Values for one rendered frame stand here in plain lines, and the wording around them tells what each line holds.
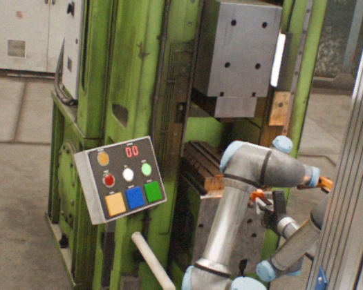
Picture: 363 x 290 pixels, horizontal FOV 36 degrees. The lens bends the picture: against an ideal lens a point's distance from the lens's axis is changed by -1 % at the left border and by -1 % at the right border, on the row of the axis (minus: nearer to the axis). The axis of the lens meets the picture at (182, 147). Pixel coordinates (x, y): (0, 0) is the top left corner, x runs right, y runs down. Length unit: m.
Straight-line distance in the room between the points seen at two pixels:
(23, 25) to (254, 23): 5.48
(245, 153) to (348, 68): 7.83
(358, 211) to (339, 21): 8.14
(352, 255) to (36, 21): 6.70
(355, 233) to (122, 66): 1.82
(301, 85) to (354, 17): 6.58
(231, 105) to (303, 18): 0.56
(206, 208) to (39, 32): 5.41
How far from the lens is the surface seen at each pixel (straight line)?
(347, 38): 9.41
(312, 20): 2.79
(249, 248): 2.82
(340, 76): 9.48
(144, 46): 2.42
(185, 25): 2.47
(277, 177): 1.75
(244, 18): 2.42
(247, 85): 2.51
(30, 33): 7.67
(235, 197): 1.75
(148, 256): 2.58
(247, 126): 2.93
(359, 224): 1.23
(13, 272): 3.59
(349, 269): 1.28
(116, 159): 2.22
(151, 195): 2.29
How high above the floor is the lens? 1.99
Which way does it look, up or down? 20 degrees down
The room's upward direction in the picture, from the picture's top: 8 degrees clockwise
